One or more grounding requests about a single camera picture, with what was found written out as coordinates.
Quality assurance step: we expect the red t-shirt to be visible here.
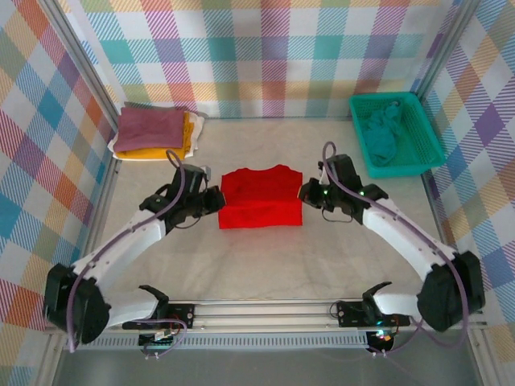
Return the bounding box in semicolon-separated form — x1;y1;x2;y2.
217;163;303;231

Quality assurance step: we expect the stack of folded clothes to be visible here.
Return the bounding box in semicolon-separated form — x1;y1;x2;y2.
108;111;207;161

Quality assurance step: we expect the folded yellow t-shirt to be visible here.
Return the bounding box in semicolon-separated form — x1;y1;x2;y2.
116;112;196;162

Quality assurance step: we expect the crumpled teal t-shirt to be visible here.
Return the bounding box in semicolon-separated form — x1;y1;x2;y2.
359;102;403;166

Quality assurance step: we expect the folded purple t-shirt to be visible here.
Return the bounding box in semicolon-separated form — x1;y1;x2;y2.
116;106;187;153

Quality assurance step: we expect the teal plastic basket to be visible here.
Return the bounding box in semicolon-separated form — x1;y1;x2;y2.
348;92;447;179

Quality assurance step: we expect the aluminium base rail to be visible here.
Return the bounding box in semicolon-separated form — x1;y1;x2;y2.
43;299;490;335

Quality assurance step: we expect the grey slotted cable duct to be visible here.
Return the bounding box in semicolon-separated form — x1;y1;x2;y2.
64;336;369;350

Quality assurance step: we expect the aluminium frame post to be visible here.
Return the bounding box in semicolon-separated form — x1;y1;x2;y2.
416;0;482;266
42;0;122;282

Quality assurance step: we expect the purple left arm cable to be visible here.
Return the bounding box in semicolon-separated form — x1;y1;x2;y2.
68;149;188;361

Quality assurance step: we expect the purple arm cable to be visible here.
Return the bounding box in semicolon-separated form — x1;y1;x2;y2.
68;149;188;361
323;141;470;357

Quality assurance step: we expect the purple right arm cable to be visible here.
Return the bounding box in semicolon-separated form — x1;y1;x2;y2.
323;141;470;357

